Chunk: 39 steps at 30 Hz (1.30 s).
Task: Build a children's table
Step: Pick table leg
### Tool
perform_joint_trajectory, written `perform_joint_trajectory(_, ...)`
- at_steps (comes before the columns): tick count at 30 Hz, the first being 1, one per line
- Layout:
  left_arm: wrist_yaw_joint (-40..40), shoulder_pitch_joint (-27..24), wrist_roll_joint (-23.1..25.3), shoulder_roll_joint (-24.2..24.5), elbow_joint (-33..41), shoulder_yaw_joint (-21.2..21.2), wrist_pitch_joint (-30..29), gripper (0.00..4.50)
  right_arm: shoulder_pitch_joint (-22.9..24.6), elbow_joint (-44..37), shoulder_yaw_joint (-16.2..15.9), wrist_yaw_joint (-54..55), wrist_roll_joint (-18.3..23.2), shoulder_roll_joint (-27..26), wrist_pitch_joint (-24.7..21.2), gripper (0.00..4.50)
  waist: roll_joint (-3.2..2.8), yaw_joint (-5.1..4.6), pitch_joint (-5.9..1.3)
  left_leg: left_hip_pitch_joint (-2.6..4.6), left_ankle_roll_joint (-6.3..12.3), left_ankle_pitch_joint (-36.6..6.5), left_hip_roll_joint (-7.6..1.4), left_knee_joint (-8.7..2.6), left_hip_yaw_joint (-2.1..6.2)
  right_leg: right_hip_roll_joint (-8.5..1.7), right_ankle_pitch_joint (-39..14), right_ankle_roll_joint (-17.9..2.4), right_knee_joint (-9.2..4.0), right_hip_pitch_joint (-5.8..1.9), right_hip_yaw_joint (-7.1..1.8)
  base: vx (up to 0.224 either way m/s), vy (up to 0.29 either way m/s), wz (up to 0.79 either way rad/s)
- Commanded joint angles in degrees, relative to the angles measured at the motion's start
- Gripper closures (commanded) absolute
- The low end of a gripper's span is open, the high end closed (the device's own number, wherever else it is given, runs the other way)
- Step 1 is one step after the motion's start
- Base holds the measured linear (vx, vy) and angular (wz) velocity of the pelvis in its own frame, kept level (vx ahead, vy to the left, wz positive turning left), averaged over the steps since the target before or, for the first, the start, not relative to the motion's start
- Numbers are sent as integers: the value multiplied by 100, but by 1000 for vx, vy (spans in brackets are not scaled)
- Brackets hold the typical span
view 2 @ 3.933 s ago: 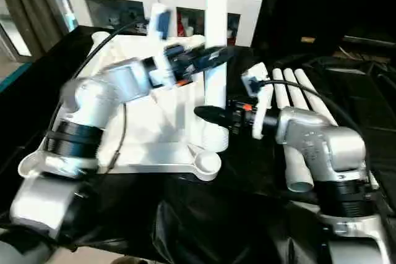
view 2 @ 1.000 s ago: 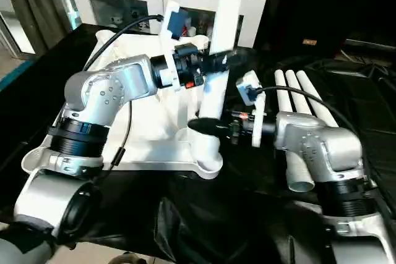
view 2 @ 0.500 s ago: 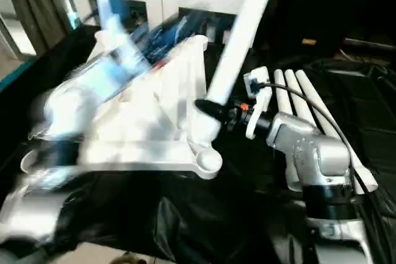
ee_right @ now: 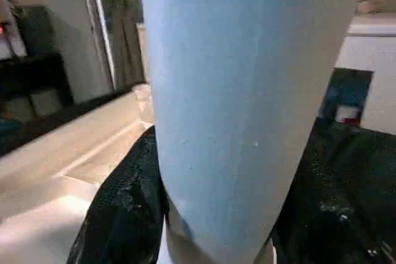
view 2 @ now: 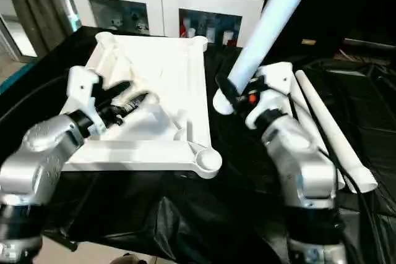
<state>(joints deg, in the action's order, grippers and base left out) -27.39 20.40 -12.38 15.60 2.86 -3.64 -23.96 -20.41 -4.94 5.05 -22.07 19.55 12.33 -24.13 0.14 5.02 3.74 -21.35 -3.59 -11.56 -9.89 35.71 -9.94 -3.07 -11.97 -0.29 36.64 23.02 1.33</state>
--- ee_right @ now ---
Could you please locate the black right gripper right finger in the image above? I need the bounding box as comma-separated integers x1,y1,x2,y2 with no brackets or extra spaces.
268,123,396,264

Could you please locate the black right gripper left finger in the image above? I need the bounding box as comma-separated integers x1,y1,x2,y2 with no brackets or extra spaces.
66,124,171,264

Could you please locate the white plastic table top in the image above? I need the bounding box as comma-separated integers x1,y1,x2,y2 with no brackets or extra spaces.
0,84,161,264

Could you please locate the white plastic table leg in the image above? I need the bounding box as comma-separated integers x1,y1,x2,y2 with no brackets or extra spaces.
137,0,371,264

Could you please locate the black work mat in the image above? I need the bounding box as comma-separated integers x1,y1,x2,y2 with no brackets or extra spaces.
0,89,396,209

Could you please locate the white red mug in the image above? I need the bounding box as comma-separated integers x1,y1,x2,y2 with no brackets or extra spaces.
335,104,362,126

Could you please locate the black shelf unit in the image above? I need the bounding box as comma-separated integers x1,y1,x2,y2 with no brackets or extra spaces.
0,4,75,122

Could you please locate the white glass-door cabinet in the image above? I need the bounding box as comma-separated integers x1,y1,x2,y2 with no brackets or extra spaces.
318,13,396,137

